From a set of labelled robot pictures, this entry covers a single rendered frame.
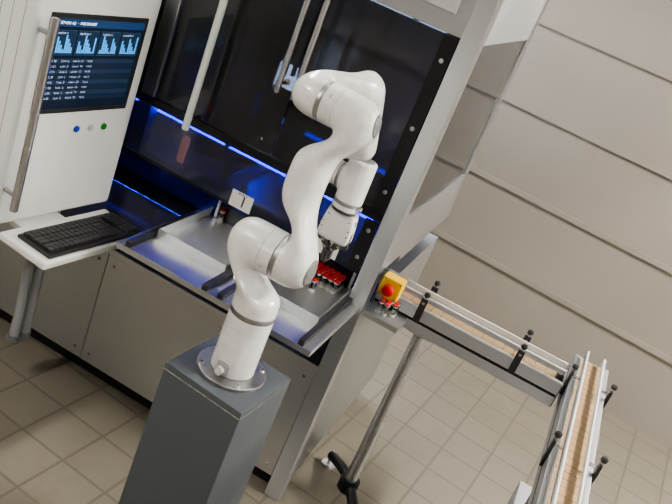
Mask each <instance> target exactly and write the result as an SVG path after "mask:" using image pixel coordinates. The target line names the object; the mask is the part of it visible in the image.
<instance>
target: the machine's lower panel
mask: <svg viewBox="0 0 672 504"><path fill-rule="evenodd" d="M437 239H438V237H437V236H435V235H433V234H431V233H429V234H428V235H427V236H425V237H424V238H423V239H422V240H421V241H420V242H419V243H418V244H417V245H415V246H414V247H413V248H412V249H411V250H410V251H409V252H408V253H407V254H405V255H404V256H403V257H402V258H401V259H400V260H399V261H396V260H394V261H393V262H392V263H391V264H390V265H388V266H387V267H386V268H388V269H392V270H394V271H396V272H397V273H399V274H401V275H403V276H405V277H407V278H409V280H411V281H413V282H415V283H417V281H418V279H419V277H420V275H421V273H422V271H423V268H424V266H425V264H426V262H427V260H428V258H429V256H430V254H431V251H432V249H433V247H434V245H435V243H436V241H437ZM25 260H26V258H25V257H23V256H22V255H21V254H19V253H18V252H16V251H15V250H13V249H12V248H11V247H9V246H8V245H6V244H5V243H4V242H2V241H1V240H0V309H2V310H3V311H5V312H7V313H8V314H10V315H12V316H13V314H14V309H15V305H16V300H17V296H18V291H19V287H20V286H19V285H20V282H21V278H22V277H21V276H22V273H23V269H24V265H25ZM41 284H42V285H41V289H40V292H39V293H40V294H39V298H38V301H37V302H38V303H37V306H36V311H35V315H34V320H33V323H32V327H31V328H33V329H34V330H36V331H37V332H39V333H41V334H42V335H44V336H46V337H47V338H49V339H50V340H52V341H54V342H55V343H57V344H59V345H60V346H62V347H63V348H65V349H67V350H68V351H70V352H71V353H73V354H75V355H76V356H78V357H80V358H81V359H83V360H84V361H86V362H88V363H89V364H91V365H93V366H94V367H96V368H97V369H99V370H101V371H102V372H104V373H106V374H107V375H109V376H110V377H112V378H114V379H115V380H117V381H119V382H120V383H122V384H123V385H125V386H127V387H128V388H130V389H131V390H133V391H135V392H136V393H138V394H140V395H141V396H143V397H144V398H146V399H148V400H149V401H151V402H153V400H154V397H155V394H156V391H157V388H158V385H159V382H160V379H161V376H162V373H163V370H164V368H163V367H164V366H165V364H166V362H167V361H169V360H171V359H173V358H175V357H177V356H178V355H180V354H182V353H184V352H186V351H188V350H190V349H192V348H194V347H196V346H197V345H199V344H201V343H203V342H205V341H207V340H209V339H211V338H213V337H215V336H216V335H218V334H220V333H221V330H222V327H223V324H224V322H225V319H226V316H227V314H226V313H225V312H223V311H221V310H219V309H218V308H216V307H214V306H212V305H211V304H209V303H207V302H205V301H204V300H202V299H200V298H198V297H197V296H195V295H193V294H191V293H190V292H188V291H186V290H184V289H183V288H181V287H179V286H177V285H176V284H174V283H172V282H170V281H169V280H167V279H165V278H163V277H162V276H160V275H158V274H156V273H155V272H153V271H151V270H149V269H148V268H146V267H144V266H142V265H141V264H139V263H137V262H135V261H134V260H132V259H130V258H128V257H127V256H125V255H123V254H121V253H120V252H118V251H116V250H112V251H109V252H105V253H102V254H98V255H95V256H91V257H88V258H84V259H81V260H77V261H74V262H70V263H67V264H63V265H60V266H56V267H53V268H49V269H46V270H45V272H44V276H43V280H42V283H41ZM392 335H393V332H392V331H390V330H388V329H386V328H384V327H383V326H381V325H379V324H377V323H375V322H373V321H372V320H370V319H368V318H366V317H364V316H363V317H362V320H361V322H360V324H359V326H358V329H357V331H356V333H355V335H354V338H353V340H352V342H351V344H350V347H349V349H348V351H347V353H346V356H345V358H344V360H343V362H342V365H341V367H340V369H339V371H338V374H337V376H336V378H335V380H334V382H333V385H332V387H331V389H330V391H329V394H328V396H327V398H326V400H325V403H324V405H323V407H322V409H321V412H320V414H319V416H318V418H317V421H316V423H315V425H314V427H313V430H312V432H311V434H310V436H309V439H308V441H307V443H306V445H305V448H304V450H303V452H302V454H301V456H300V459H299V461H298V463H297V465H296V468H295V470H294V472H293V474H294V473H295V471H296V470H297V469H298V468H299V466H300V465H301V464H302V463H303V462H304V460H305V459H306V458H307V457H308V455H309V454H310V453H311V452H312V451H313V449H314V448H315V447H316V446H317V444H318V443H319V442H320V441H321V439H322V438H323V437H324V436H325V435H326V433H327V432H328V431H329V430H330V428H331V427H332V426H333V425H334V424H335V422H336V421H337V420H338V419H339V417H340V416H341V415H342V414H343V413H344V411H345V410H346V409H347V408H348V406H349V405H350V404H351V403H352V402H353V400H354V399H355V398H356V397H357V395H358V394H359V393H360V392H361V391H362V389H363V388H364V387H365V386H366V384H367V383H368V382H369V381H370V380H371V378H372V377H373V375H374V373H375V371H376V369H377V367H378V364H379V362H380V360H381V358H382V356H383V354H384V352H385V350H386V347H387V345H388V343H389V341H390V339H391V337H392ZM260 359H262V360H263V361H265V362H266V363H268V364H269V365H271V366H272V367H274V368H275V369H277V370H278V371H280V372H281V373H283V374H284V375H286V376H287V377H289V378H290V379H291V381H290V385H289V386H288V388H287V390H286V393H285V395H284V398H283V400H282V402H281V405H280V407H279V410H278V412H277V414H276V417H275V419H274V421H273V424H272V426H271V429H270V431H269V433H268V436H267V438H266V441H265V443H264V445H263V448H262V450H261V452H260V455H259V457H258V460H257V462H256V464H255V466H256V467H258V468H260V469H261V470H263V471H264V472H266V473H268V474H269V475H272V473H273V471H274V469H275V467H276V464H277V462H278V460H279V457H280V455H281V453H282V450H283V448H284V446H285V443H286V441H287V439H288V436H289V434H290V432H291V430H292V427H293V425H294V423H295V420H296V418H297V416H298V413H299V411H300V409H301V406H302V404H303V402H304V399H305V397H306V395H307V393H308V390H309V388H310V386H311V383H312V381H313V379H314V376H315V374H316V372H317V369H318V367H319V366H317V365H315V364H314V363H312V362H310V361H308V360H307V359H305V358H303V357H301V356H300V355H298V354H296V353H294V352H293V351H291V350H289V349H287V348H286V347H284V346H282V345H280V344H279V343H277V342H275V341H273V340H272V339H270V338H268V339H267V342H266V344H265V347H264V349H263V352H262V354H261V357H260ZM293 474H292V475H293Z"/></svg>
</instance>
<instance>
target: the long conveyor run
mask: <svg viewBox="0 0 672 504"><path fill-rule="evenodd" d="M589 354H590V351H587V352H586V353H585V356H584V359H583V358H582V357H580V356H579V355H577V354H576V355H575V357H574V358H573V360H572V362H571V363H570V365H569V367H568V369H567V372H566V376H565V379H564V383H563V386H562V389H561V390H560V392H559V395H558V399H557V402H556V406H555V409H554V413H553V416H552V420H551V424H550V427H549V431H548V434H547V438H546V441H545V445H544V448H543V452H542V455H541V459H540V462H539V466H538V470H537V473H536V477H535V480H534V484H533V487H532V491H531V494H530V498H529V502H528V504H588V499H589V493H590V487H591V485H592V484H593V482H594V481H595V479H596V478H597V476H598V474H599V473H600V471H601V470H602V468H603V465H604V464H607V463H608V462H609V459H608V457H606V456H602V457H601V459H600V461H601V462H600V463H599V464H598V466H597V465H595V464H594V461H595V455H596V449H597V442H598V436H599V430H600V423H601V417H602V411H603V409H604V407H605V406H606V404H607V403H608V401H609V399H610V398H611V396H612V395H613V391H616V390H617V389H618V386H617V385H615V384H612V386H611V389H612V390H610V391H609V393H608V392H606V385H607V379H608V373H609V371H608V370H606V369H605V368H606V362H607V361H606V360H605V359H604V361H603V362H602V365H601V368H600V367H598V366H596V365H594V364H592V363H590V362H588V358H589ZM605 395H607V396H606V398H605ZM604 398H605V399H604ZM593 468H595V471H594V472H593Z"/></svg>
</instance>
